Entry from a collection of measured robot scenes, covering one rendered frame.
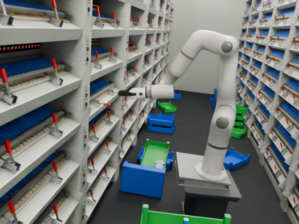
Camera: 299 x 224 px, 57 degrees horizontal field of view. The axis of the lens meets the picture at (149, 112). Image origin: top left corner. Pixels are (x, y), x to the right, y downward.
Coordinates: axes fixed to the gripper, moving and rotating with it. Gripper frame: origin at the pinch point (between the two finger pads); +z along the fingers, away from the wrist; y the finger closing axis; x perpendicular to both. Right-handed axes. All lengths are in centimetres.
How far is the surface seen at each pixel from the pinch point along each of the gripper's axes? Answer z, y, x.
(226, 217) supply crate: -54, -78, -28
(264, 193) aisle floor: -94, 39, -91
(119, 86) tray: 6.2, 17.6, 1.0
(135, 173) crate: -2, 9, -59
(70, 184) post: 15, -52, -32
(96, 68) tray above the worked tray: 3.9, -28.5, 18.8
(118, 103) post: 8.8, 18.0, -11.1
